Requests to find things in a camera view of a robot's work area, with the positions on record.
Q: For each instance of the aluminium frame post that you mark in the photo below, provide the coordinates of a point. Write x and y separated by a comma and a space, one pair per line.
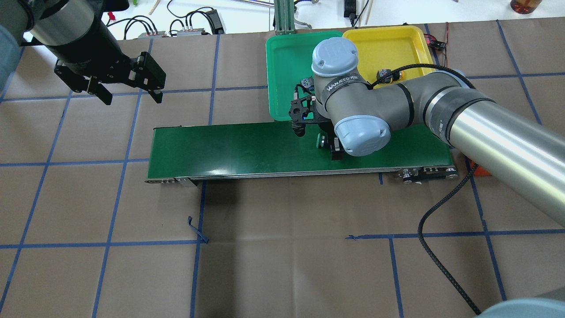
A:
284, 17

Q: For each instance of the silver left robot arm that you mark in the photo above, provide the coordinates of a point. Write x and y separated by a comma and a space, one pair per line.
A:
51, 22

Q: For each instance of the yellow plastic tray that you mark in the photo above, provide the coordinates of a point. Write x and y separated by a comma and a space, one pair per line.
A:
387, 48

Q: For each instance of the brown drink bottle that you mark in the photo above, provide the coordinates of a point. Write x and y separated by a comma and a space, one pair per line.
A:
524, 6

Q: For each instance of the yellow push button switch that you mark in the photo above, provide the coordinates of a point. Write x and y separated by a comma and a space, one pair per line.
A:
386, 76

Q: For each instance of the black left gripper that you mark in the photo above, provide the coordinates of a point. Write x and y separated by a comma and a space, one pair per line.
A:
84, 46

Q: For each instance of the green push button switch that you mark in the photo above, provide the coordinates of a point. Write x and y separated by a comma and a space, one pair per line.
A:
308, 84
326, 142

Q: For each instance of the green conveyor belt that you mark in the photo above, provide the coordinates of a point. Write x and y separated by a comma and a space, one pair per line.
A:
189, 154

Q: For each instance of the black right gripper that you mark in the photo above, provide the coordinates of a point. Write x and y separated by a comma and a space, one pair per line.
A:
335, 149

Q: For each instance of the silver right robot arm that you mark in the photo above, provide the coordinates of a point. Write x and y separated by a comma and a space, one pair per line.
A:
524, 155

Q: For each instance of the orange 4680 cylinder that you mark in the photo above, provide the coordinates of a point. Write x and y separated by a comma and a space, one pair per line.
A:
478, 171

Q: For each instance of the green plastic tray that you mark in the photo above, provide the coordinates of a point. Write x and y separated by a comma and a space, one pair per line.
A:
288, 61

